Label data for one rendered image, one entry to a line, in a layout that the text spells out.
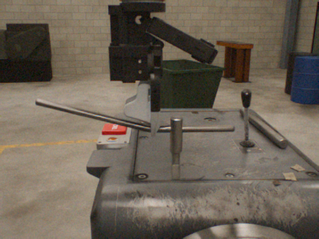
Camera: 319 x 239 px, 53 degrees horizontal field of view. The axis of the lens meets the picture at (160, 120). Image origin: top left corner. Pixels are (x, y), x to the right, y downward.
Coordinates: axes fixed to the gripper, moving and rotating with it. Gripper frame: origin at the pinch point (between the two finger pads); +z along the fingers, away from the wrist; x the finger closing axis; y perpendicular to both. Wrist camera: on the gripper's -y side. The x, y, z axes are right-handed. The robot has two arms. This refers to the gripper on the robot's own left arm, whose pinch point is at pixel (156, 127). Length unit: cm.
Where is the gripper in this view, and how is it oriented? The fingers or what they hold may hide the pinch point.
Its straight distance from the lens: 55.0
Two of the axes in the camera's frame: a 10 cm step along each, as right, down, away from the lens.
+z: 0.0, 9.6, 2.9
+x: 0.3, 2.9, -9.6
